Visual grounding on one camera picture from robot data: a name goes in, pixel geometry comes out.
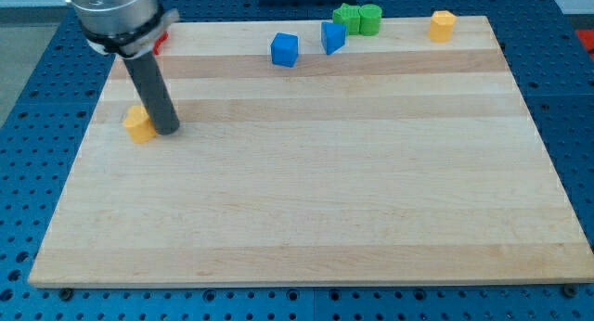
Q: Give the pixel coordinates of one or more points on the wooden board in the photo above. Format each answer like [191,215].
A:
[396,161]

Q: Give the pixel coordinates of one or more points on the red block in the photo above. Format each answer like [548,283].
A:
[156,49]

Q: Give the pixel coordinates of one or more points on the yellow hexagon block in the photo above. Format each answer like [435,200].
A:
[441,26]

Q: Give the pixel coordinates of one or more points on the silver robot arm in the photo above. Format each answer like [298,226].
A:
[130,29]

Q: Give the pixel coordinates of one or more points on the blue triangular block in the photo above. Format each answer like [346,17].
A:
[333,36]

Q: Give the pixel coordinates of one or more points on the blue cube block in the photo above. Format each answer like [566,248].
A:
[285,49]

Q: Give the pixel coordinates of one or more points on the green cylinder block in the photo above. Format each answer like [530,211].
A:
[370,19]

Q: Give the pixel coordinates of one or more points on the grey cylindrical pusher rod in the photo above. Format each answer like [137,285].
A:
[146,76]

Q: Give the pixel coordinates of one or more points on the green star block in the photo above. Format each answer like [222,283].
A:
[349,16]

